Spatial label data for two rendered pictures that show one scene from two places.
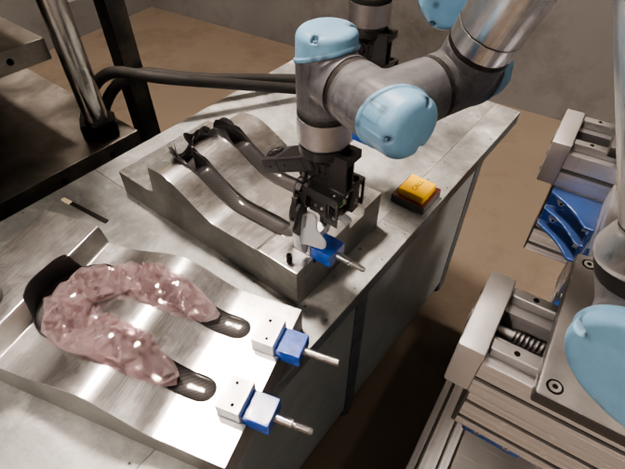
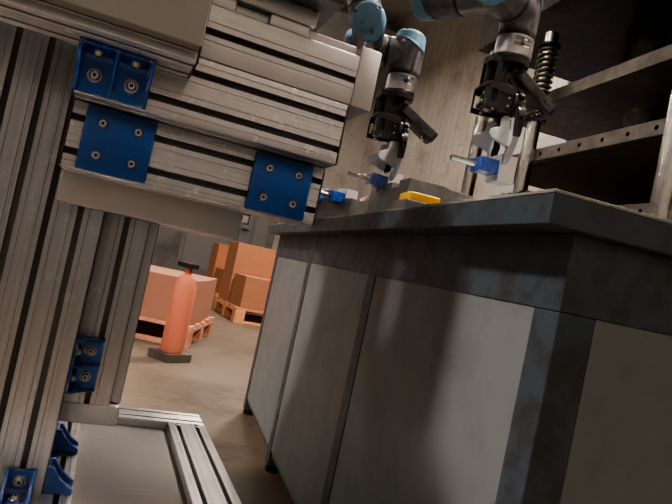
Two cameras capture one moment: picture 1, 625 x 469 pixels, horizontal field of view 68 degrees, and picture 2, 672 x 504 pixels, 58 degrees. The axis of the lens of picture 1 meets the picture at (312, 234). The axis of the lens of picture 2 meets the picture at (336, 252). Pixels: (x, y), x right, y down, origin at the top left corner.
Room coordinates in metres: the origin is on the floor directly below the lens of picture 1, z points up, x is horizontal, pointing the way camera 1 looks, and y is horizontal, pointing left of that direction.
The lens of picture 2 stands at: (1.34, -1.22, 0.66)
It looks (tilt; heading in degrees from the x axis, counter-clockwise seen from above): 2 degrees up; 127
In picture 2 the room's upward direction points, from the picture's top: 12 degrees clockwise
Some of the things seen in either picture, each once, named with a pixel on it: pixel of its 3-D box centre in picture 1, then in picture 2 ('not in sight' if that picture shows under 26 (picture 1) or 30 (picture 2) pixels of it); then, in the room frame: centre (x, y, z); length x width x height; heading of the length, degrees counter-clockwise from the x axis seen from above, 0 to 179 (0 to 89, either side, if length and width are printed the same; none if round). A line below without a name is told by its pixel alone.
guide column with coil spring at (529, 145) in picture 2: not in sight; (519, 195); (0.47, 1.04, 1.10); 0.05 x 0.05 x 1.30
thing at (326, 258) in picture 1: (332, 252); (372, 179); (0.52, -0.03, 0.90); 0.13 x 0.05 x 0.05; 52
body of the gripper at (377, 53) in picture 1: (369, 58); (502, 89); (0.83, -0.11, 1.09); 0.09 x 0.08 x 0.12; 52
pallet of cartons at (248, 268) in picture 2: not in sight; (285, 289); (-2.70, 3.49, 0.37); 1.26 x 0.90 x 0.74; 57
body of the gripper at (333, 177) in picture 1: (327, 176); (391, 118); (0.53, -0.02, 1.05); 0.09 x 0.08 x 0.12; 52
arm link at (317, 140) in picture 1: (325, 126); (401, 86); (0.54, -0.02, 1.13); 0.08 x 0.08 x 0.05
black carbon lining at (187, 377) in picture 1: (132, 315); not in sight; (0.40, 0.28, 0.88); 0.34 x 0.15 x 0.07; 69
